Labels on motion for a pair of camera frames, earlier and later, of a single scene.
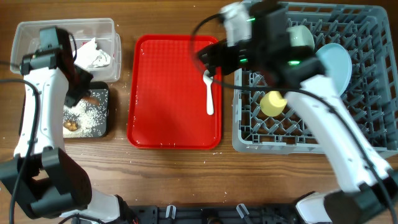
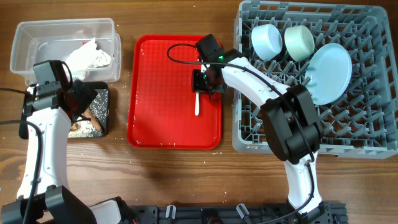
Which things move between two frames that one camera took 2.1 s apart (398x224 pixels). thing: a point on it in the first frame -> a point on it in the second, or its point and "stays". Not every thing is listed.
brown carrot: x=92 y=100 -> x=88 y=113
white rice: x=91 y=118 stays
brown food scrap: x=71 y=125 stays
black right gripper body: x=236 y=57 -> x=202 y=82
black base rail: x=255 y=214 stays
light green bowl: x=300 y=36 stays
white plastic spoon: x=208 y=80 -> x=197 y=104
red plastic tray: x=166 y=96 stays
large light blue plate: x=337 y=61 stays
